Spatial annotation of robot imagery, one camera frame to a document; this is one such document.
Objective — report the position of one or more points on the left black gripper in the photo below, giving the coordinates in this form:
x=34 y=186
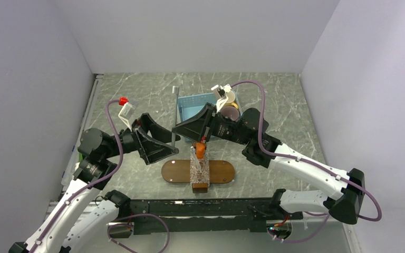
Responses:
x=151 y=150

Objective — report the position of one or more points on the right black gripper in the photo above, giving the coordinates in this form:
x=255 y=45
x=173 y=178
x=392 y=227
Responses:
x=201 y=125

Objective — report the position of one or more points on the orange toothpaste tube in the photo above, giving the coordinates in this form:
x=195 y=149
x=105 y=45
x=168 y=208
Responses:
x=200 y=148

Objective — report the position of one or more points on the clear acrylic toothbrush holder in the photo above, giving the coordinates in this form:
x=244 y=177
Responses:
x=200 y=179

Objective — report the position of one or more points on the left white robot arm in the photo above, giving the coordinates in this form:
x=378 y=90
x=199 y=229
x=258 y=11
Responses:
x=62 y=230

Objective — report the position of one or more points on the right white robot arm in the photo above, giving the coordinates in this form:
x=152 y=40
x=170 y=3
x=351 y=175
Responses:
x=338 y=192

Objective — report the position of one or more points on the brown oval wooden tray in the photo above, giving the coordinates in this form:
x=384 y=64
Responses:
x=178 y=171

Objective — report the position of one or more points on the blue plastic basket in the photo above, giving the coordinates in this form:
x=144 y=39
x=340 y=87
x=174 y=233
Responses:
x=189 y=106

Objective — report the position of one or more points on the purple mug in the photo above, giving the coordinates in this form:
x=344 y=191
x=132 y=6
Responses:
x=230 y=112

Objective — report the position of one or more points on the yellow mug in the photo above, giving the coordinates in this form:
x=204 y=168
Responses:
x=231 y=100

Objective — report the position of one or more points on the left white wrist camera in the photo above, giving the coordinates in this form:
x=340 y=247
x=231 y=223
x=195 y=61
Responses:
x=126 y=111

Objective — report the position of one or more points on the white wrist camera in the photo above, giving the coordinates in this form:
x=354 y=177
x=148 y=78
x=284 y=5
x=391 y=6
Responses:
x=220 y=93
x=126 y=111

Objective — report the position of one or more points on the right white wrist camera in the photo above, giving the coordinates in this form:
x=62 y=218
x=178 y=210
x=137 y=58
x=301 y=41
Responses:
x=220 y=93

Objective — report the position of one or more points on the black base frame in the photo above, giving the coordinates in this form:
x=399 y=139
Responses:
x=195 y=215

